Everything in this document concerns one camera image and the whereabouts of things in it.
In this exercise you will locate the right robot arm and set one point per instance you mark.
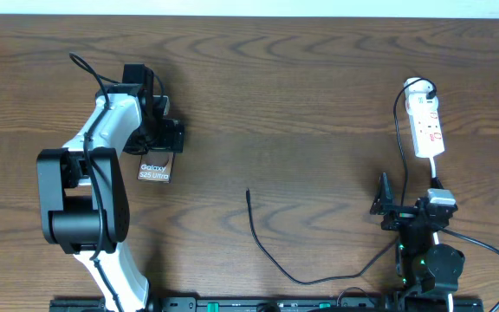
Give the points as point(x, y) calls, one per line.
point(429, 270)

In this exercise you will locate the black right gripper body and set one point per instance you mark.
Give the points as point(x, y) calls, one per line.
point(399, 218)

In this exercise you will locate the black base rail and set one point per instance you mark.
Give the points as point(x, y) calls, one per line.
point(347, 303)

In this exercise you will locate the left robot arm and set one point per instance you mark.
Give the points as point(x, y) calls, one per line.
point(82, 196)

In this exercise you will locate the white power strip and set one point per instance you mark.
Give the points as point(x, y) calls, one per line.
point(421, 104)

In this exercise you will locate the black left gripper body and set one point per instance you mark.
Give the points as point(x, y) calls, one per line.
point(158, 136)

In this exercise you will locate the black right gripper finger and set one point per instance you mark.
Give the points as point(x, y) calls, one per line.
point(436, 183)
point(384, 201)

